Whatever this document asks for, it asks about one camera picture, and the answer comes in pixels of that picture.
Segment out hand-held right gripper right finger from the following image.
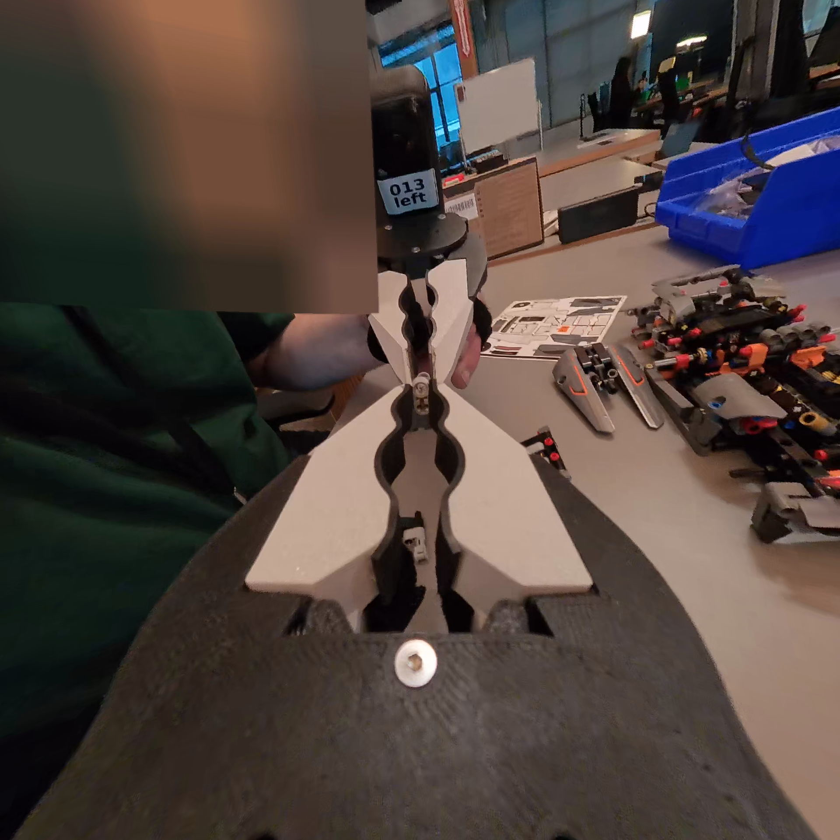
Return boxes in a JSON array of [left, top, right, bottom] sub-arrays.
[[434, 382, 595, 633]]

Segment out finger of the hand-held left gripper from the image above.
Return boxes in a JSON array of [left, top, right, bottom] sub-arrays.
[[367, 270, 421, 389], [423, 260, 475, 388]]

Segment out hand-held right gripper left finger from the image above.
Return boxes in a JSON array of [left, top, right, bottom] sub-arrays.
[[245, 384, 426, 633]]

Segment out black lego assembly red pins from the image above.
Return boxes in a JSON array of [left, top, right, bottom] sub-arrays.
[[520, 425, 573, 481]]

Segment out person's left forearm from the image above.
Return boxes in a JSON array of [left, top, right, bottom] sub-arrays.
[[252, 312, 374, 389]]

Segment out lego sticker sheet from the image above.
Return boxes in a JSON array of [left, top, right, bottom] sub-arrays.
[[480, 295, 629, 360]]

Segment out grey lego panels orange stripes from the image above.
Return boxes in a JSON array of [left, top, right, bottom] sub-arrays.
[[552, 341, 665, 436]]

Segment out large lego vehicle model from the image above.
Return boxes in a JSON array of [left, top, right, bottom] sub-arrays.
[[625, 264, 840, 547]]

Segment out whiteboard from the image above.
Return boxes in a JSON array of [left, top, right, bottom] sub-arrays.
[[455, 57, 543, 156]]

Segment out cardboard box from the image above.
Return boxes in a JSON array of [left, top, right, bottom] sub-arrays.
[[441, 156, 546, 261]]

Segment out person's green shirt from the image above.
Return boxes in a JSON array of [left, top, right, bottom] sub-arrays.
[[0, 303, 298, 840]]

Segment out clear plastic bags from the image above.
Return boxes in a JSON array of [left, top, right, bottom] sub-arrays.
[[694, 134, 840, 219]]

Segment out blue plastic bin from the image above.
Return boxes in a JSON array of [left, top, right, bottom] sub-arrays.
[[654, 107, 840, 272]]

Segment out red wall sign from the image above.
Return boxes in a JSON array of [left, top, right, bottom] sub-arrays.
[[449, 0, 478, 64]]

